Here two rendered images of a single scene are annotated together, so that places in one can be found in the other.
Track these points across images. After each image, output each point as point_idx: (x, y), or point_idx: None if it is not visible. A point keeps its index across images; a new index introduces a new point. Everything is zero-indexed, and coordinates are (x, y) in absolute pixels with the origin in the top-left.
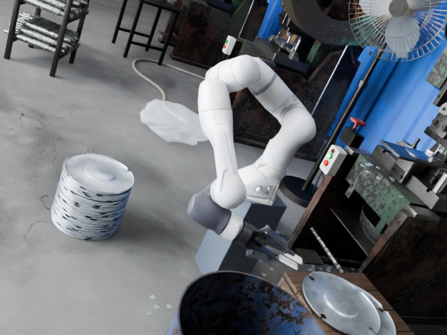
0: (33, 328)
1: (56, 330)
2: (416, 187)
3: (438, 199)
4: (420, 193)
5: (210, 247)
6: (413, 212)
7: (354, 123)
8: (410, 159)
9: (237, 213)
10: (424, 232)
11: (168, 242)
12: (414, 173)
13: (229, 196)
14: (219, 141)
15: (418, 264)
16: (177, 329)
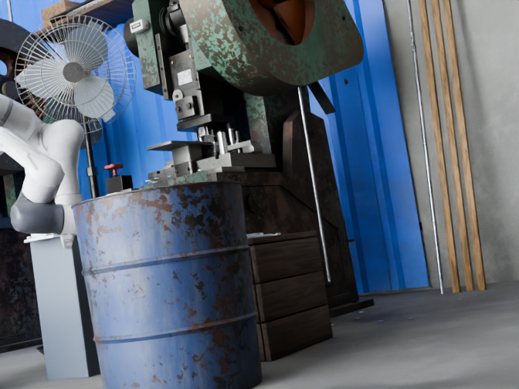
0: None
1: None
2: (207, 166)
3: (229, 153)
4: (214, 165)
5: (58, 338)
6: (218, 168)
7: (113, 170)
8: (183, 141)
9: (62, 265)
10: (242, 188)
11: (2, 387)
12: (196, 159)
13: (49, 169)
14: (5, 138)
15: (263, 230)
16: (90, 206)
